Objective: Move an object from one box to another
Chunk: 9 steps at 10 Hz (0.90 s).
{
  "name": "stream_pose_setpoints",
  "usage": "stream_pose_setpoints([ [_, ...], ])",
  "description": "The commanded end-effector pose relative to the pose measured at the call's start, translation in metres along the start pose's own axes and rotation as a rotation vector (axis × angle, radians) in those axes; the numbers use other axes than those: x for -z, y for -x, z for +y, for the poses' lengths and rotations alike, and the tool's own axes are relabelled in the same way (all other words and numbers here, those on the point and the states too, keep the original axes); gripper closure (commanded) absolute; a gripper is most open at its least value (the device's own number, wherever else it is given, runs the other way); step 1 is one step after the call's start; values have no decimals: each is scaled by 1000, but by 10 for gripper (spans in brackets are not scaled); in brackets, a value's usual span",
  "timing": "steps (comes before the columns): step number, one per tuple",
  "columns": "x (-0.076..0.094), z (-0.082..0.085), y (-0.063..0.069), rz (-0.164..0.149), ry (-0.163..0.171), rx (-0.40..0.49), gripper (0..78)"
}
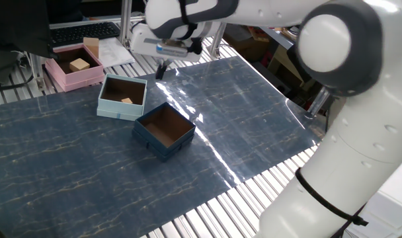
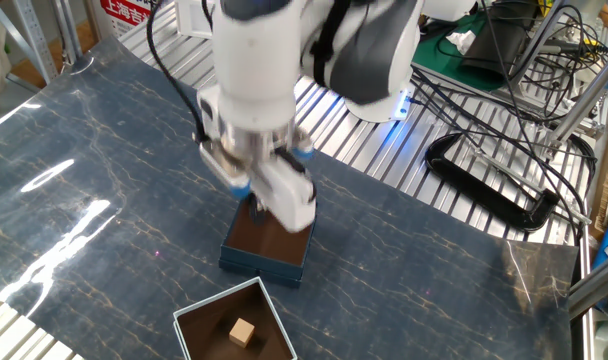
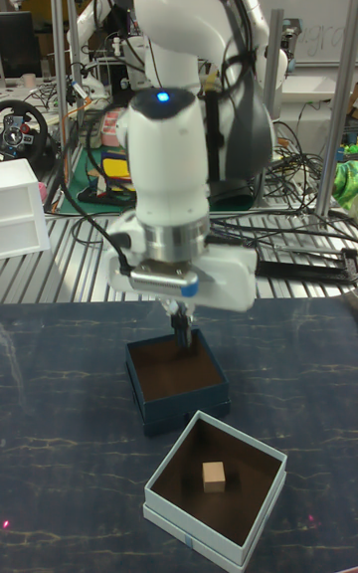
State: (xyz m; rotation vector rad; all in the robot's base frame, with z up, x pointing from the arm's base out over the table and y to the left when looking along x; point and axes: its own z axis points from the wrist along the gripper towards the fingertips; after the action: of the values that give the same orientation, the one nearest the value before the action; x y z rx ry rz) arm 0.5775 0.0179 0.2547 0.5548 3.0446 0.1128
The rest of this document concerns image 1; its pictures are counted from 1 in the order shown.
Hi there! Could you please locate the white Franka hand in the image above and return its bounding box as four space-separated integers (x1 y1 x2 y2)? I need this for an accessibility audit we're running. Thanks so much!
130 22 202 81

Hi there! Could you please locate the light blue box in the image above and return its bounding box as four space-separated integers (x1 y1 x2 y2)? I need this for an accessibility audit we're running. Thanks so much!
96 73 148 122

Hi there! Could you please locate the grey finned box blue end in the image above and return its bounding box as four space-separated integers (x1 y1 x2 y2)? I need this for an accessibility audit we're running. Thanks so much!
155 42 189 58

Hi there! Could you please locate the dark blue open box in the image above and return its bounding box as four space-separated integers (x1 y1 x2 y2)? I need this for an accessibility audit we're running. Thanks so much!
132 101 197 163

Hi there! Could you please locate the pink open box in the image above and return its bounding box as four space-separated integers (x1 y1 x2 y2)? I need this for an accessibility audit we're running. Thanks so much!
44 44 105 93

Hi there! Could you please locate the white paper sheet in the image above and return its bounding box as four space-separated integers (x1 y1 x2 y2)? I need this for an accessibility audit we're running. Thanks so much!
98 36 136 69

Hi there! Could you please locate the tall wooden block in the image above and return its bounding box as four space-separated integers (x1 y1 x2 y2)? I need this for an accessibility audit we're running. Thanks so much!
83 36 100 59

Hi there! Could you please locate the large wooden cube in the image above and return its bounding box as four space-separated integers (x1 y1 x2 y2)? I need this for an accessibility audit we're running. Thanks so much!
69 58 91 73

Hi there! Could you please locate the black computer keyboard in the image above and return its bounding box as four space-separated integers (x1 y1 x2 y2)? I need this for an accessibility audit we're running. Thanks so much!
50 21 121 48

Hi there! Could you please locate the blue marble pattern mat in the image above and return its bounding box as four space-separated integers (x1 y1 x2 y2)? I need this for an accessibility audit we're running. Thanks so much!
0 56 325 238

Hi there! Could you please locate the black computer monitor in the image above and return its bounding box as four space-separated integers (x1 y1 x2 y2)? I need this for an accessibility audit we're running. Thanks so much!
0 0 55 60

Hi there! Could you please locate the aluminium frame post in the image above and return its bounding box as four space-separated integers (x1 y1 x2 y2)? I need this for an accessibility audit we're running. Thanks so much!
24 51 48 92
304 86 331 120
120 0 133 48
207 22 227 60

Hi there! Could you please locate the black table cable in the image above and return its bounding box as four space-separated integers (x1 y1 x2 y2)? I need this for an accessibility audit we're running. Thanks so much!
0 74 35 93

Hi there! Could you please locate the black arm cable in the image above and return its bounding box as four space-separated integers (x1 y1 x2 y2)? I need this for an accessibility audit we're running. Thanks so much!
295 167 370 238

